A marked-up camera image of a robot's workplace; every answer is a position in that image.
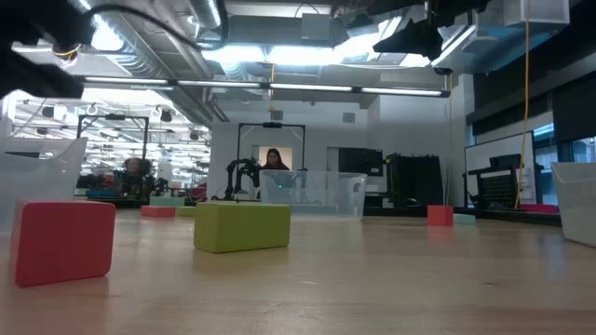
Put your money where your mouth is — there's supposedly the black pegboard cart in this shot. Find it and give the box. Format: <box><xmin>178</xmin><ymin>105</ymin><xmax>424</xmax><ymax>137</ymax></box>
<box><xmin>465</xmin><ymin>153</ymin><xmax>525</xmax><ymax>209</ymax></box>

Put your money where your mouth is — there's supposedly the clear plastic bin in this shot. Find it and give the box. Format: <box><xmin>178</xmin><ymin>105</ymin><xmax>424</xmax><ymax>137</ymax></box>
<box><xmin>259</xmin><ymin>169</ymin><xmax>368</xmax><ymax>221</ymax></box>
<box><xmin>0</xmin><ymin>137</ymin><xmax>88</xmax><ymax>232</ymax></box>
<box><xmin>551</xmin><ymin>161</ymin><xmax>596</xmax><ymax>248</ymax></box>

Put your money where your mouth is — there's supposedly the whiteboard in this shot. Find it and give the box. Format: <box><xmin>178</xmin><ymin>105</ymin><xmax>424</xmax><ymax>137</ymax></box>
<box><xmin>464</xmin><ymin>131</ymin><xmax>536</xmax><ymax>206</ymax></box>

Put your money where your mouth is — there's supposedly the large red block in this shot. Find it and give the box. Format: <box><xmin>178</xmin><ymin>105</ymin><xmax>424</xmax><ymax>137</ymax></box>
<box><xmin>12</xmin><ymin>199</ymin><xmax>117</xmax><ymax>288</ymax></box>

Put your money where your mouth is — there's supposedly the black cabinet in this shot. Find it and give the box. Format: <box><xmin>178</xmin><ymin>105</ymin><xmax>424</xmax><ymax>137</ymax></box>
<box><xmin>386</xmin><ymin>153</ymin><xmax>443</xmax><ymax>208</ymax></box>

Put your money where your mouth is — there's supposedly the silver round ventilation duct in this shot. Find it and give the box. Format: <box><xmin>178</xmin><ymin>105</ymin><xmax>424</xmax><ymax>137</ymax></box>
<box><xmin>188</xmin><ymin>0</ymin><xmax>223</xmax><ymax>29</ymax></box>

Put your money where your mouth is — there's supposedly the teal rectangular block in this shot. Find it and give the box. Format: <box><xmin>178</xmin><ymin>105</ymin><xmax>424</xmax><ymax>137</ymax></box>
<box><xmin>148</xmin><ymin>195</ymin><xmax>186</xmax><ymax>208</ymax></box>

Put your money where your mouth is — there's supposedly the green rectangular block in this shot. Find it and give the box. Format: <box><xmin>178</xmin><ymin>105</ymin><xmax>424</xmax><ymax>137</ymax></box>
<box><xmin>193</xmin><ymin>201</ymin><xmax>292</xmax><ymax>255</ymax></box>

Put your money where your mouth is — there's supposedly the red bag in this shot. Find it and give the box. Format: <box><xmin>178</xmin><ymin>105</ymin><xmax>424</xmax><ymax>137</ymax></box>
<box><xmin>519</xmin><ymin>203</ymin><xmax>560</xmax><ymax>215</ymax></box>

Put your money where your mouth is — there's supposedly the black monitor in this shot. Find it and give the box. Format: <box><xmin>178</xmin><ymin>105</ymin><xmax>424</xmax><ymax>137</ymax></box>
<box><xmin>332</xmin><ymin>147</ymin><xmax>386</xmax><ymax>177</ymax></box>

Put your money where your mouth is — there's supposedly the small red cube block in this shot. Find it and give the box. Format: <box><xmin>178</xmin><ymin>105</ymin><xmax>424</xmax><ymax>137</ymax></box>
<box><xmin>427</xmin><ymin>205</ymin><xmax>454</xmax><ymax>228</ymax></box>

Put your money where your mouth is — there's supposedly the person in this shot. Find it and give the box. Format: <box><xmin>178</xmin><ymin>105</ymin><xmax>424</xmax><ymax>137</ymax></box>
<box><xmin>259</xmin><ymin>147</ymin><xmax>292</xmax><ymax>171</ymax></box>

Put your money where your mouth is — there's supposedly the black gantry frame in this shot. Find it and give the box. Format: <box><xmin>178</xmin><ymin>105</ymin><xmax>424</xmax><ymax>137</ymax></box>
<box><xmin>76</xmin><ymin>114</ymin><xmax>150</xmax><ymax>187</ymax></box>
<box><xmin>236</xmin><ymin>122</ymin><xmax>307</xmax><ymax>174</ymax></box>

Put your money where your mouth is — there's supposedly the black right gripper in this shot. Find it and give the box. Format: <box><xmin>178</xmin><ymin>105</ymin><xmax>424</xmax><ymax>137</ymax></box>
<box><xmin>372</xmin><ymin>0</ymin><xmax>490</xmax><ymax>60</ymax></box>

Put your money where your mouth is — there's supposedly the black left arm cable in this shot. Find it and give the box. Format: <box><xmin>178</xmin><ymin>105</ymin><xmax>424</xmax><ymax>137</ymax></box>
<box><xmin>86</xmin><ymin>3</ymin><xmax>204</xmax><ymax>51</ymax></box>

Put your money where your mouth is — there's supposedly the thin red block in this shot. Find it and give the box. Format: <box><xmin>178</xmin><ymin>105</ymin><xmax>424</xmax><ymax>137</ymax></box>
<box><xmin>141</xmin><ymin>206</ymin><xmax>177</xmax><ymax>219</ymax></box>

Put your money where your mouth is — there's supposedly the yellow cable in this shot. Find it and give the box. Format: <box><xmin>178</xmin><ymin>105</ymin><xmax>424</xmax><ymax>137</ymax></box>
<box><xmin>514</xmin><ymin>0</ymin><xmax>532</xmax><ymax>209</ymax></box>

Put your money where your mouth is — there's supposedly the long ceiling light bar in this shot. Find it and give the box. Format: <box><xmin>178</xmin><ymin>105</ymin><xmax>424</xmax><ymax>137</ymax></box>
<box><xmin>83</xmin><ymin>75</ymin><xmax>452</xmax><ymax>98</ymax></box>

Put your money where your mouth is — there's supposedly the black aluminium table frame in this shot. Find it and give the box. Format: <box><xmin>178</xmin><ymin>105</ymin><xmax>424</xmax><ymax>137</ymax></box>
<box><xmin>69</xmin><ymin>197</ymin><xmax>562</xmax><ymax>228</ymax></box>

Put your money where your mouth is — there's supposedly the black ceiling cord reel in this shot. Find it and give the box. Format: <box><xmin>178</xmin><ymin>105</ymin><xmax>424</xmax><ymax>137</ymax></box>
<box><xmin>51</xmin><ymin>41</ymin><xmax>84</xmax><ymax>61</ymax></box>

